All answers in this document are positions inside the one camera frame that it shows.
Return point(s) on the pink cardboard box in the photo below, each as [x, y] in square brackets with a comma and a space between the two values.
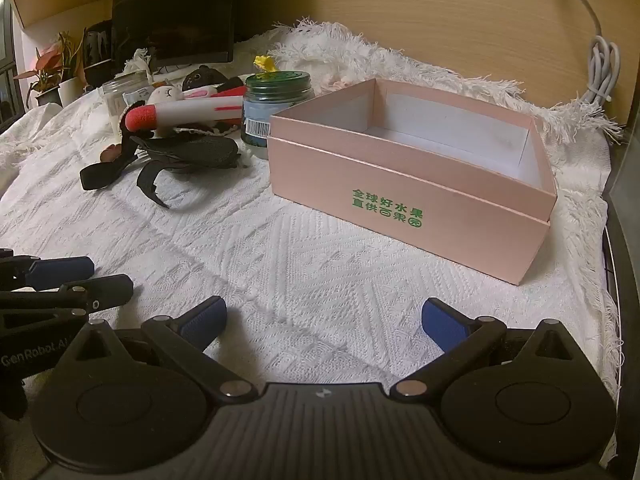
[400, 195]

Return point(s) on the green plant in white pot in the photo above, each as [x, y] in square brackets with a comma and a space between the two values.
[70, 85]

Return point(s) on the small yellow toy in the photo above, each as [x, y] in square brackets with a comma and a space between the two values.
[265, 64]

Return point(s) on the black vase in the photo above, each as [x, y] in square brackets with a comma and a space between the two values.
[97, 42]

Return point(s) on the red-leaf plant in dark pot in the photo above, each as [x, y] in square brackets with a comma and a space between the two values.
[45, 72]

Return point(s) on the computer case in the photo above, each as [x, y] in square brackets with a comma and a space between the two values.
[627, 170]

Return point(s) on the white crumpled tissue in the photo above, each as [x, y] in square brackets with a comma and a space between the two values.
[137, 60]

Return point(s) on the clear plastic jar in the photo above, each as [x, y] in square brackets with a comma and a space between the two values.
[117, 97]

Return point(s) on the glass jar with green lid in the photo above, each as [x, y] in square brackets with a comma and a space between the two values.
[260, 110]

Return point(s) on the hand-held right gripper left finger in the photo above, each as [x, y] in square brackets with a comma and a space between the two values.
[210, 316]

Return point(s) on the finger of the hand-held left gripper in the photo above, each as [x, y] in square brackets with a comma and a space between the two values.
[107, 290]
[62, 270]

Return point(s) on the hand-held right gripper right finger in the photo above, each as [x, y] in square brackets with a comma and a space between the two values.
[442, 321]

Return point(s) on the white fringed blanket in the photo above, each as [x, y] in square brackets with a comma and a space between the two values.
[225, 245]

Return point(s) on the black and white panda plush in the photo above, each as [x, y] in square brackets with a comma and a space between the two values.
[201, 77]

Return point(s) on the black monitor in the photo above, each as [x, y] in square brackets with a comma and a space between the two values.
[172, 10]

